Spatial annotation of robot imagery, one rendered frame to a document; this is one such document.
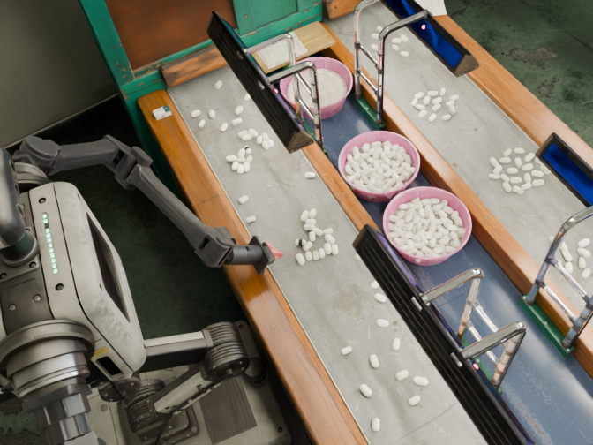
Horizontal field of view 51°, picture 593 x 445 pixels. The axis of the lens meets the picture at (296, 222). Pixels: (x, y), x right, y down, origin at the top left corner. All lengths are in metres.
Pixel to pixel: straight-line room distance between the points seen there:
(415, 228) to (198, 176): 0.74
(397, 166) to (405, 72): 0.44
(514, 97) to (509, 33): 1.49
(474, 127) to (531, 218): 0.40
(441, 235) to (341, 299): 0.37
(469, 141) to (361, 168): 0.38
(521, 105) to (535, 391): 0.98
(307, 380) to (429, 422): 0.33
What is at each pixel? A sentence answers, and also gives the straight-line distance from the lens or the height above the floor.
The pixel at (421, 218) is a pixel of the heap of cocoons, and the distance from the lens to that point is 1.99.
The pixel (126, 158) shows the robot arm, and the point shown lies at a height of 1.05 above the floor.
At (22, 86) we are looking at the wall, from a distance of 3.34.
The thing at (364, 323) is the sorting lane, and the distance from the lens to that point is 1.81.
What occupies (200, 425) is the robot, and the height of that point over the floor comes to 0.48.
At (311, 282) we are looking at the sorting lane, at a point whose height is 0.74.
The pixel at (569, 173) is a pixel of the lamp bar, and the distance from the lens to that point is 1.74.
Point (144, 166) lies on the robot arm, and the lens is 1.86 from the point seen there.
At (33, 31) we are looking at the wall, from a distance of 3.20.
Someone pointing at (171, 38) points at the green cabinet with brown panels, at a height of 0.94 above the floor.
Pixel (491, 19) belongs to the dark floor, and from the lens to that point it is 3.88.
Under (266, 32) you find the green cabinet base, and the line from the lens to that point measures 2.53.
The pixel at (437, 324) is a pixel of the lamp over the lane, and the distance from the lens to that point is 1.41.
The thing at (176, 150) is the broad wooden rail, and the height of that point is 0.76.
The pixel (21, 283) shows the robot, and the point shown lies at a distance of 1.22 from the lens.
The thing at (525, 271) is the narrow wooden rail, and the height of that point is 0.76.
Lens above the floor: 2.38
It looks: 56 degrees down
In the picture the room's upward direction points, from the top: 10 degrees counter-clockwise
